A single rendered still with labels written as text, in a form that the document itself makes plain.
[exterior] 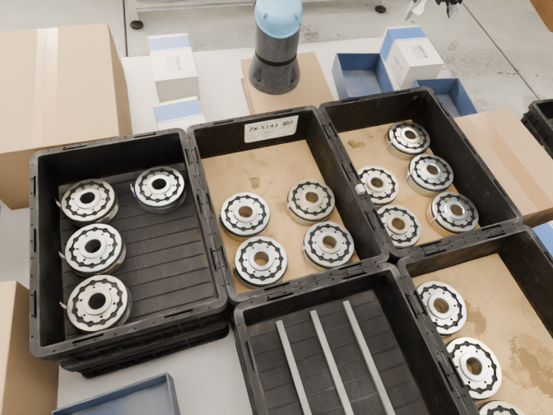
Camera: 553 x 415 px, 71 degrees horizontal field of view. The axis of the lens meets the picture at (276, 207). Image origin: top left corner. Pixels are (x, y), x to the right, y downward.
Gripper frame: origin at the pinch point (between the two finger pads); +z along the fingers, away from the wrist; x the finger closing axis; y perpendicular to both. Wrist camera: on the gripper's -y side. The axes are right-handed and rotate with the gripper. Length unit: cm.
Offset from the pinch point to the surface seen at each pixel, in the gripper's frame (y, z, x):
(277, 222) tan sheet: 58, 5, -60
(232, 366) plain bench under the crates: 83, 18, -74
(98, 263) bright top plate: 62, 2, -96
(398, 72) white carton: 6.2, 14.9, -5.9
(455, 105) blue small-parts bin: 20.9, 17.3, 9.0
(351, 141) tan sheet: 39, 5, -36
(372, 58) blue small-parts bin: 0.3, 13.4, -13.5
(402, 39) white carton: -3.0, 9.2, -2.8
